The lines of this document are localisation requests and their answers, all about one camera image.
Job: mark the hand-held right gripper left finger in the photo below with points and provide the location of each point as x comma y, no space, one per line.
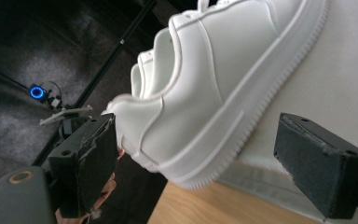
87,168

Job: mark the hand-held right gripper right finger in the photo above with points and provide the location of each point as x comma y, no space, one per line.
320,168

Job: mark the metal shoe rack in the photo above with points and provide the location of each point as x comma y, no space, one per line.
338,77

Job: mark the white sneaker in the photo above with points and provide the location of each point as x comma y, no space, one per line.
199,93

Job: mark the black metal stand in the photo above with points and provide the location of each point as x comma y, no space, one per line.
105,68

